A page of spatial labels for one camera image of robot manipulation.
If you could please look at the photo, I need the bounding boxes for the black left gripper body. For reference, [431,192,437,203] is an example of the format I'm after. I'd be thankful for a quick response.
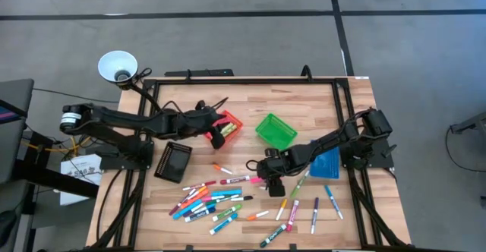
[181,100,227,150]

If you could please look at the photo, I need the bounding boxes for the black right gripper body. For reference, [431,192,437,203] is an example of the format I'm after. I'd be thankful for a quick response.
[264,149,301,198]

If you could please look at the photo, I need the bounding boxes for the pink highlighter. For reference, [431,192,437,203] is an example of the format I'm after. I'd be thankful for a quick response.
[204,116,232,140]

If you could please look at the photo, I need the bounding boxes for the orange plastic basket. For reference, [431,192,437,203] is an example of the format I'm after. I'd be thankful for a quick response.
[204,109,245,145]

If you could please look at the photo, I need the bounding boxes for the red Expo marker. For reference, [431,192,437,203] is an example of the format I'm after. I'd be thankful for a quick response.
[219,174,252,185]

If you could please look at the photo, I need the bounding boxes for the green plastic basket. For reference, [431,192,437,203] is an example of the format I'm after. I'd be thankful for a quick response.
[254,112,298,151]

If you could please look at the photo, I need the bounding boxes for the orange cap white marker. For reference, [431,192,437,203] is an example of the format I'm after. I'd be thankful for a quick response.
[247,209,270,222]
[212,163,234,175]

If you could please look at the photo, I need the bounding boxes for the light blue highlighter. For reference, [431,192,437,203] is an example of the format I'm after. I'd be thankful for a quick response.
[210,188,243,197]

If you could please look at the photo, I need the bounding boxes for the blue plastic basket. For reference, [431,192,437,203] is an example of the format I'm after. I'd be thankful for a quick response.
[309,145,341,180]

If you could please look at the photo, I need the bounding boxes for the pink Expo marker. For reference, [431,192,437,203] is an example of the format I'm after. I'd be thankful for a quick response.
[286,199,301,233]

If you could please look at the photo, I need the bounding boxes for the light green Expo marker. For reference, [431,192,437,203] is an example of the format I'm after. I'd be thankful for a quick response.
[211,203,244,223]

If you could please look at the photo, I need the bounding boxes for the dark green Expo marker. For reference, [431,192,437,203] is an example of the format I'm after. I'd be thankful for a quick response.
[259,222,289,249]

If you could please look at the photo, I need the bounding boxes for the teal Expo marker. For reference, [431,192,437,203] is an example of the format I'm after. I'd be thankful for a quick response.
[209,212,239,236]

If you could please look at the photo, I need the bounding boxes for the red thin marker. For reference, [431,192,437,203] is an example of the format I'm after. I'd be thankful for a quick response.
[181,180,217,192]

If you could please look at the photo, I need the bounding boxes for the blue cap white marker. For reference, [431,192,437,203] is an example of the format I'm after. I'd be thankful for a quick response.
[188,202,216,217]

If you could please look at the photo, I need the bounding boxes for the orange highlighter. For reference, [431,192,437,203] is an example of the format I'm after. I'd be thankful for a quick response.
[180,188,210,210]

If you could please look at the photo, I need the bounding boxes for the dark blue Expo marker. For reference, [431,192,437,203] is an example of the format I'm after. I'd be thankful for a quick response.
[184,207,217,223]

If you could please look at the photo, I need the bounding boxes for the black power strip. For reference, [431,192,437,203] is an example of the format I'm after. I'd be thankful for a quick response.
[164,68,235,78]

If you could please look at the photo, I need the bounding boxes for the black plastic basket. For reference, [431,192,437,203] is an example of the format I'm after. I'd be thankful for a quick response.
[154,141,193,184]

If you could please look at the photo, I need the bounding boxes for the white printed paper sheet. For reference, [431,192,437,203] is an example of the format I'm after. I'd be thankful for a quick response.
[59,153,103,206]

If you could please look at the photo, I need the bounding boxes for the black stand beam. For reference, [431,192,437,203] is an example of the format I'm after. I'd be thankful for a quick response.
[14,130,100,199]

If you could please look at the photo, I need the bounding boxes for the dark grey chair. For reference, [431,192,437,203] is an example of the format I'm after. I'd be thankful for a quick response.
[0,77,35,187]

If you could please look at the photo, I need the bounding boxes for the grey chair base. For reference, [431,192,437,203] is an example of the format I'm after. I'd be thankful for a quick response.
[450,111,486,135]

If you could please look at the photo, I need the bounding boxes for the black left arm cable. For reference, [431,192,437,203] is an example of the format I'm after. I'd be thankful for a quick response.
[161,96,229,112]

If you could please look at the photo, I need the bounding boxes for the black floor cable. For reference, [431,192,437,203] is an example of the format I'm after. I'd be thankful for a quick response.
[33,87,121,104]
[444,125,486,174]

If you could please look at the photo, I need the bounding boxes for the yellow cable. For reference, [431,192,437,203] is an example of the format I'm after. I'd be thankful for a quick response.
[21,136,92,158]

